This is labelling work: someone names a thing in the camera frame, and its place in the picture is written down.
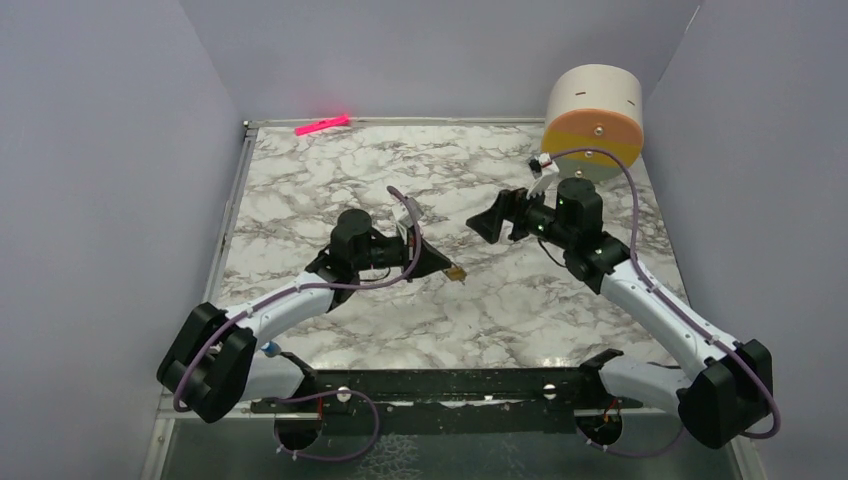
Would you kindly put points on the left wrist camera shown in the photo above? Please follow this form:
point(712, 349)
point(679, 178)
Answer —
point(405, 215)

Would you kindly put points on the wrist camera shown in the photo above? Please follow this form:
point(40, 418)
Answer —
point(544, 170)
point(405, 215)

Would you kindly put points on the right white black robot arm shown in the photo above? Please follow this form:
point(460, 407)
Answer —
point(720, 388)

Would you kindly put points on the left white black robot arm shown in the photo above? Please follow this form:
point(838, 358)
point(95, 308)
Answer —
point(326, 283)

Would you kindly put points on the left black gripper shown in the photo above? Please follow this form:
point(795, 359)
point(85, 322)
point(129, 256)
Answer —
point(429, 261)

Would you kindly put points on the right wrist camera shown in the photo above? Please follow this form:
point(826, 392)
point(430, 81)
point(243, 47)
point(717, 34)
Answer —
point(544, 170)

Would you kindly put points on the cream cylinder with coloured face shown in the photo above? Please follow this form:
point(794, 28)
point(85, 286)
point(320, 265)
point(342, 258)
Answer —
point(595, 112)

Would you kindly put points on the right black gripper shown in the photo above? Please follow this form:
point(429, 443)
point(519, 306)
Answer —
point(509, 206)

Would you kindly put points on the brass padlock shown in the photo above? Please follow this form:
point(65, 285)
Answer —
point(455, 274)

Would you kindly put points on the blue capacitor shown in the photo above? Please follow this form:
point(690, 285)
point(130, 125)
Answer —
point(271, 349)

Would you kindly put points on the pink marker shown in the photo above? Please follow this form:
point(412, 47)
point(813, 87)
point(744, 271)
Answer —
point(321, 125)

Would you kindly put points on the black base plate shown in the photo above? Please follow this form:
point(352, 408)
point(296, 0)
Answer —
point(446, 401)

